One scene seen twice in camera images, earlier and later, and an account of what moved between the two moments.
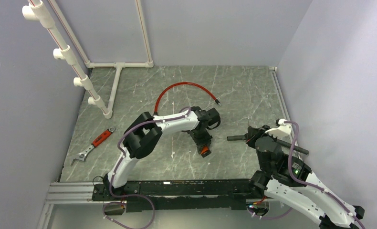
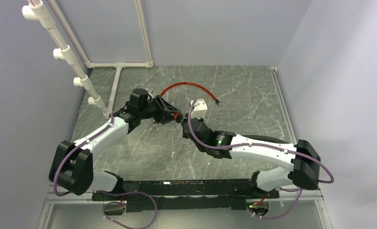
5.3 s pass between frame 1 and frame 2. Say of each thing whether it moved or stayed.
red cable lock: stayed
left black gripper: moved
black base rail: stayed
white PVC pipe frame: stayed
